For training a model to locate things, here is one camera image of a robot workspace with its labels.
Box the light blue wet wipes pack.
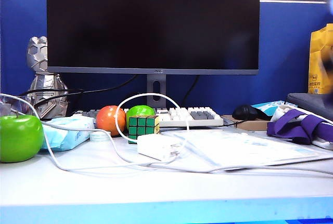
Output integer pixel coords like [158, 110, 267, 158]
[41, 116, 96, 152]

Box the light blue tape roll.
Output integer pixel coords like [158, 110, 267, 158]
[89, 131, 112, 142]

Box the black power cable with plug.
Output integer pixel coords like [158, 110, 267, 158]
[33, 74, 138, 107]

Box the yellow paper bag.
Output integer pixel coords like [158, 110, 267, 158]
[308, 23, 333, 95]

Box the green apple without stem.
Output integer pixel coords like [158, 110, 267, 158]
[126, 104, 156, 121]

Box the dark grey laptop bag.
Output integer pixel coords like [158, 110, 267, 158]
[285, 92, 333, 122]

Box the silver faceted figurine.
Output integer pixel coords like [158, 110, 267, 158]
[25, 35, 70, 118]

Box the white cloth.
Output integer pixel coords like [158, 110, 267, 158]
[270, 105, 333, 151]

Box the document in clear sleeve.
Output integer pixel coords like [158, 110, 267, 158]
[160, 128, 333, 172]

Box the purple cloth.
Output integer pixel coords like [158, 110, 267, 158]
[267, 109, 333, 146]

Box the white and grey keyboard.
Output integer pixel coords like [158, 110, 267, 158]
[74, 106, 225, 128]

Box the black computer monitor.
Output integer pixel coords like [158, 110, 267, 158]
[46, 0, 261, 109]

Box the Rubik's cube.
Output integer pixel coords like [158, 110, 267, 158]
[127, 114, 160, 144]

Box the large green apple with stem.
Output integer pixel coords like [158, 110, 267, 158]
[0, 111, 44, 163]

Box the faceted clear plastic cup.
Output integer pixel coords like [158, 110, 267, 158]
[0, 94, 33, 120]

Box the light blue printed package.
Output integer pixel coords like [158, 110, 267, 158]
[251, 100, 299, 118]

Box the thick white power cable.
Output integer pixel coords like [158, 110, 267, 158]
[7, 108, 333, 177]

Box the black mouse cable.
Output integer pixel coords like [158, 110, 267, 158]
[222, 119, 247, 127]

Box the white charging base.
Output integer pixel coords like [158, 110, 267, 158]
[137, 133, 183, 162]

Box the orange-red round fruit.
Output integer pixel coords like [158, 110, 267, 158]
[95, 105, 127, 137]

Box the brown cardboard box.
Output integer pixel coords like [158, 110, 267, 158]
[222, 114, 271, 131]

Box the black computer mouse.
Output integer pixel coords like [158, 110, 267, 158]
[232, 103, 271, 121]

